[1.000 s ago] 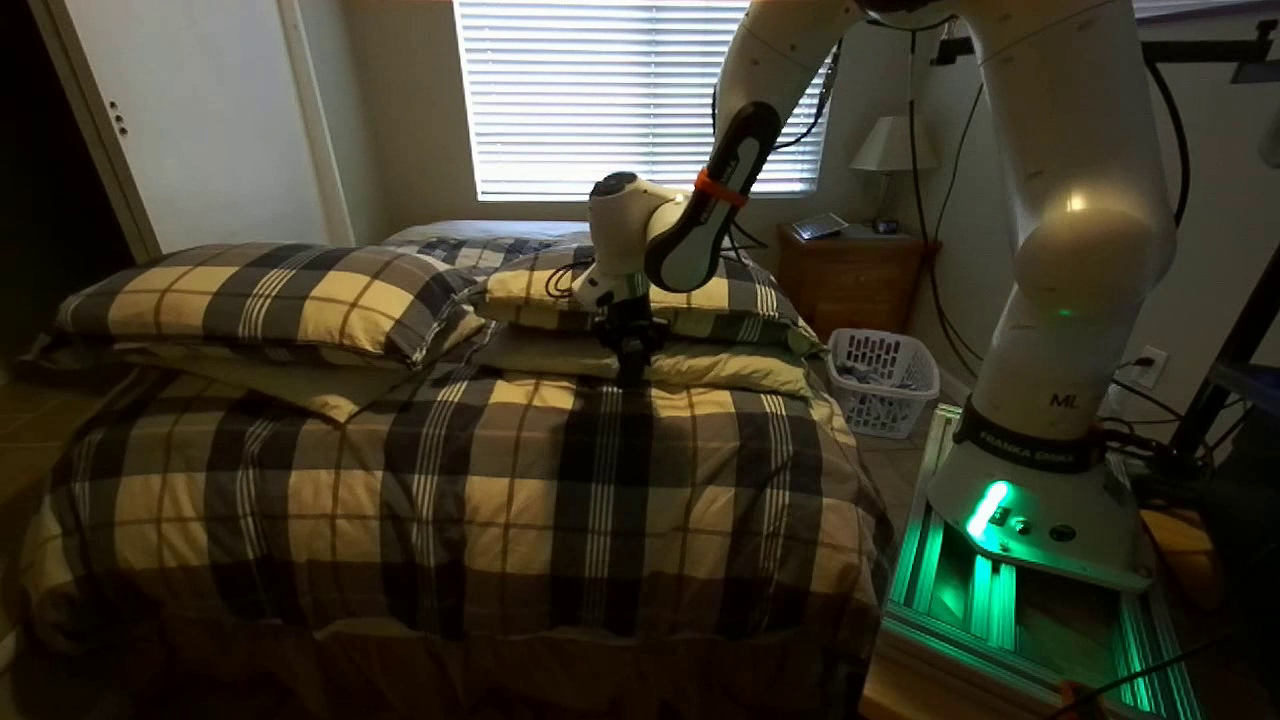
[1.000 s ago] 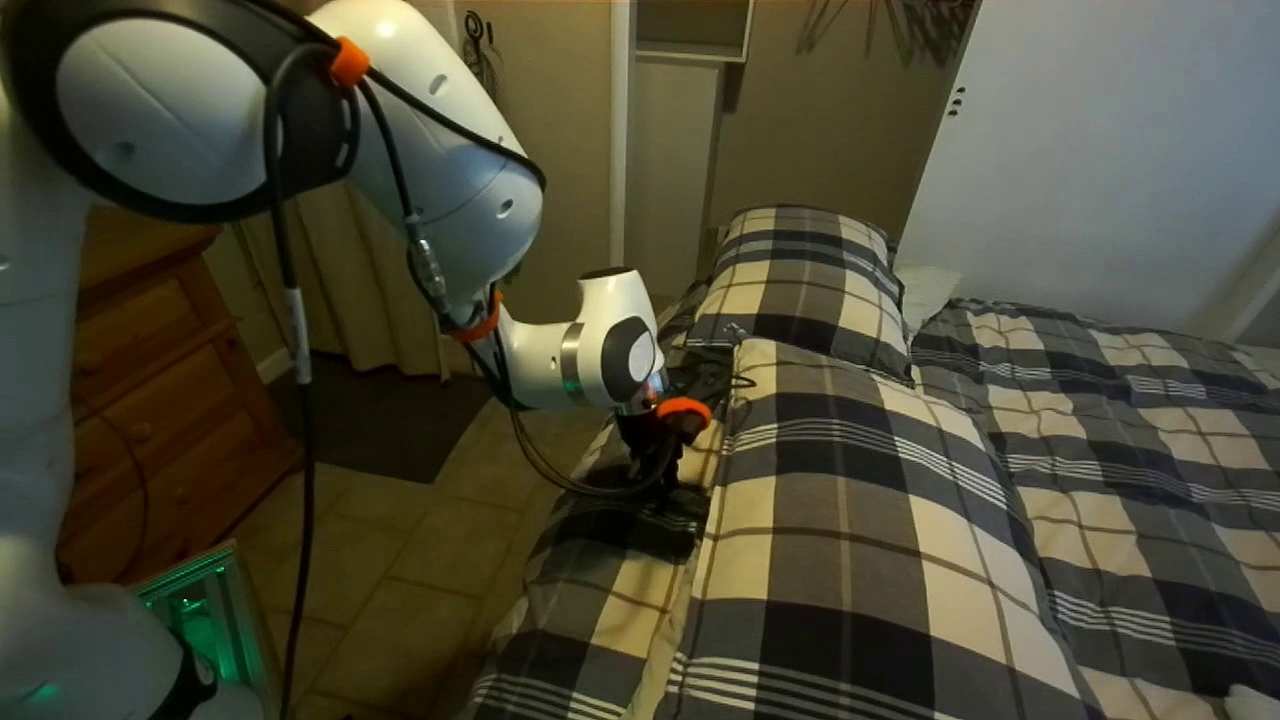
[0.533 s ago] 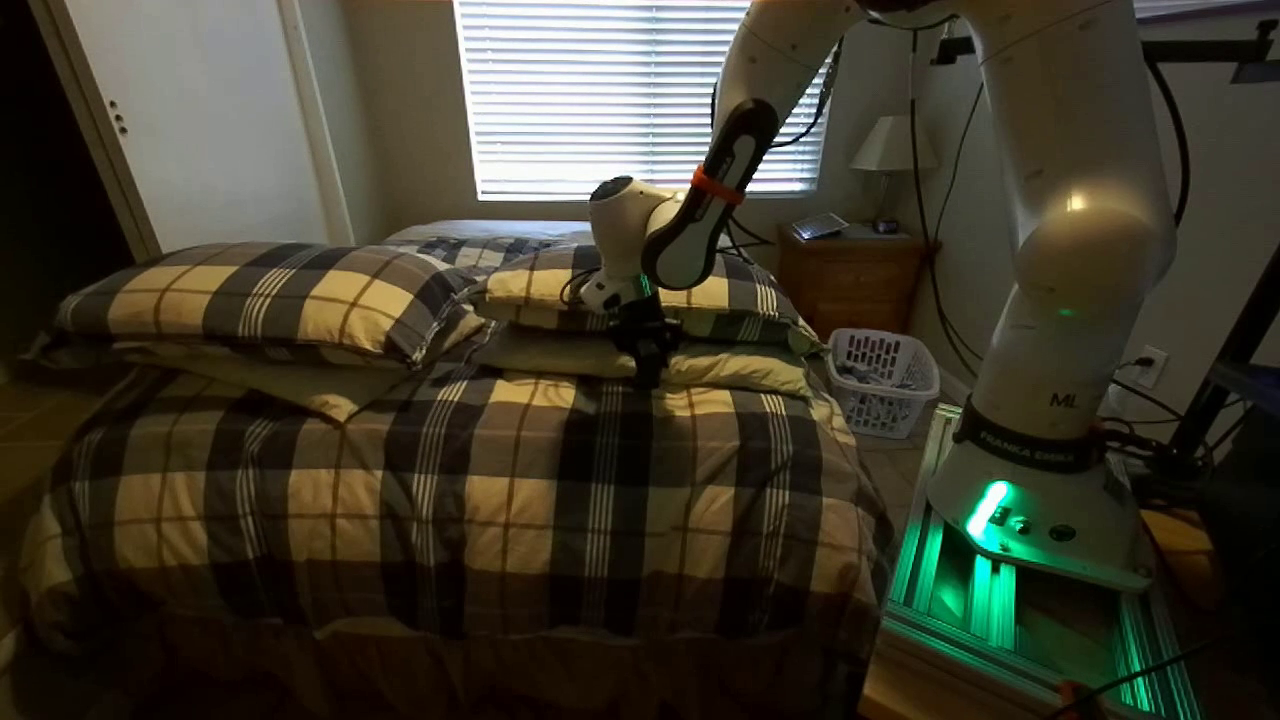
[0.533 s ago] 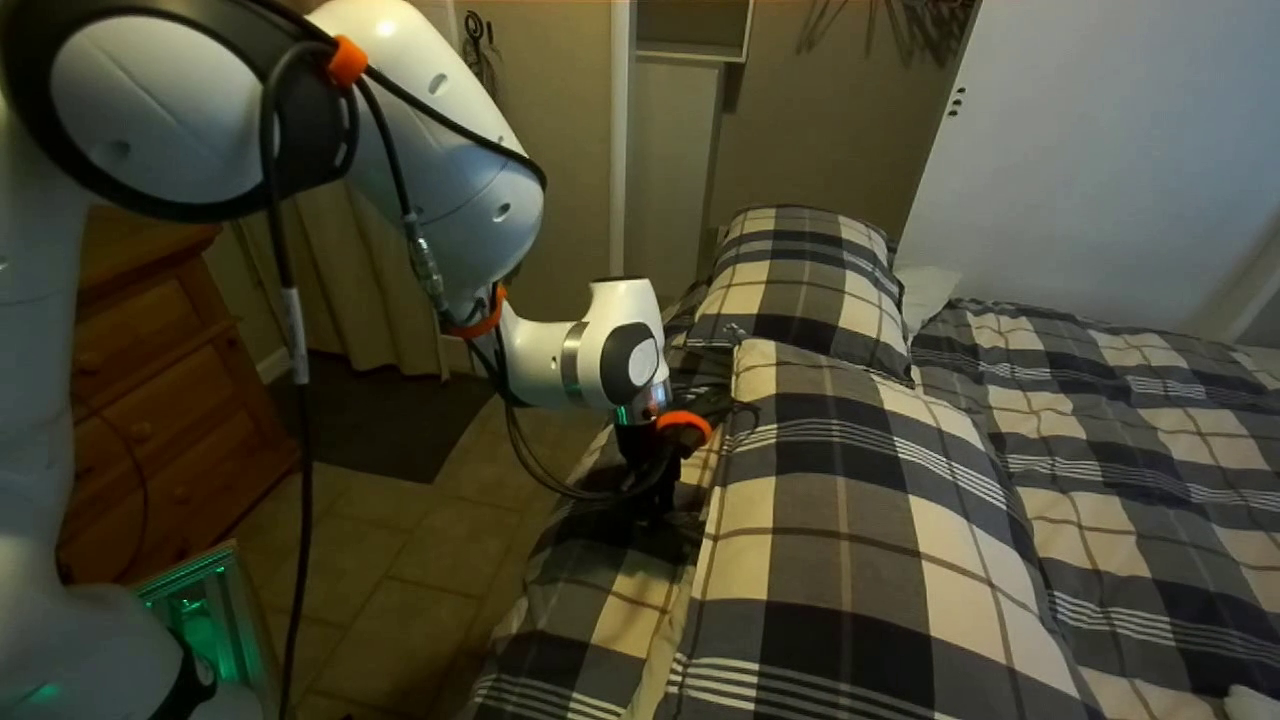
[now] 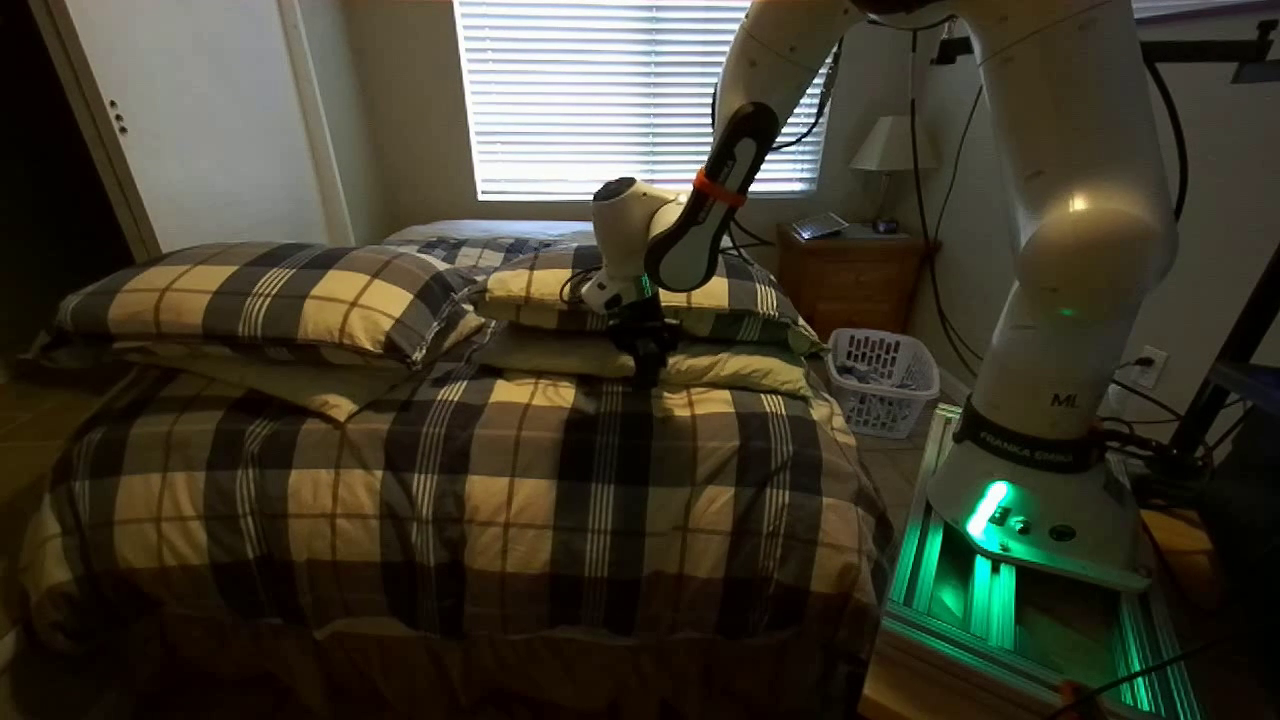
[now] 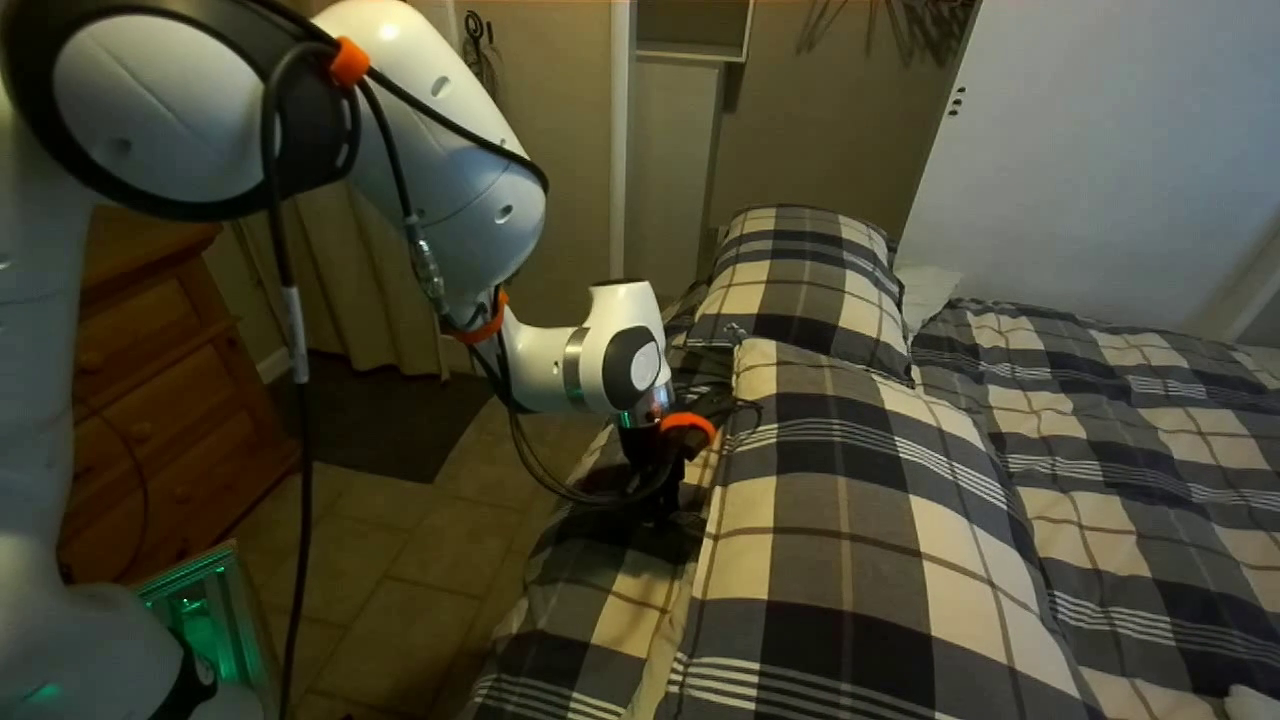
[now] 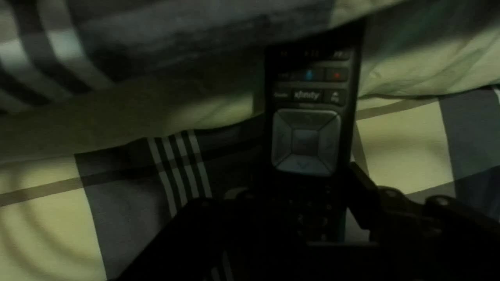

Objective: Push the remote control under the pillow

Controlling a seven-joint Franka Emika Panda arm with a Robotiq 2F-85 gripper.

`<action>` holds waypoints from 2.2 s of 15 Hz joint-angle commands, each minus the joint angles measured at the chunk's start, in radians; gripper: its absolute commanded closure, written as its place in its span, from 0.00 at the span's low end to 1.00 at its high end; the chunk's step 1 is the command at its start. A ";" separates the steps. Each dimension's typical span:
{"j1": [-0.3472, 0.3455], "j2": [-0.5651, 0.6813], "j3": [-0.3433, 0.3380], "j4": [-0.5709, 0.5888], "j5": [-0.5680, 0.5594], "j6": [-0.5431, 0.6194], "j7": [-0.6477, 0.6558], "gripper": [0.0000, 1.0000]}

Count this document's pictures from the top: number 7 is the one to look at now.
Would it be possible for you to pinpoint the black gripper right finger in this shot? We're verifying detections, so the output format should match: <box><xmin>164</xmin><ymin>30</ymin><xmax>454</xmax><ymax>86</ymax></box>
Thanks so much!
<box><xmin>343</xmin><ymin>161</ymin><xmax>500</xmax><ymax>281</ymax></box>

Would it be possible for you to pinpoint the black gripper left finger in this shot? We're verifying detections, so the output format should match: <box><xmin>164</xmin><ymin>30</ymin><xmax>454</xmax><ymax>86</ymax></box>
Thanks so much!
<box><xmin>117</xmin><ymin>195</ymin><xmax>272</xmax><ymax>281</ymax></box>

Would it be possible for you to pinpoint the plaid bedspread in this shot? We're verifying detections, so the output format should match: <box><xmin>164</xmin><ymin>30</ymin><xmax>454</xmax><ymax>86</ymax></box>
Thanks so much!
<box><xmin>0</xmin><ymin>84</ymin><xmax>500</xmax><ymax>281</ymax></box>

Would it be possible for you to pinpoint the black remote control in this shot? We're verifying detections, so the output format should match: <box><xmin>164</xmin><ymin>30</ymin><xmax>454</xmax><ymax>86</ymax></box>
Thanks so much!
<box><xmin>261</xmin><ymin>20</ymin><xmax>367</xmax><ymax>247</ymax></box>

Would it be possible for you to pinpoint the large plaid pillow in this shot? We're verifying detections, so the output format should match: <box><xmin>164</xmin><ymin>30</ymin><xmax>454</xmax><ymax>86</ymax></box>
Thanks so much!
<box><xmin>0</xmin><ymin>0</ymin><xmax>500</xmax><ymax>164</ymax></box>

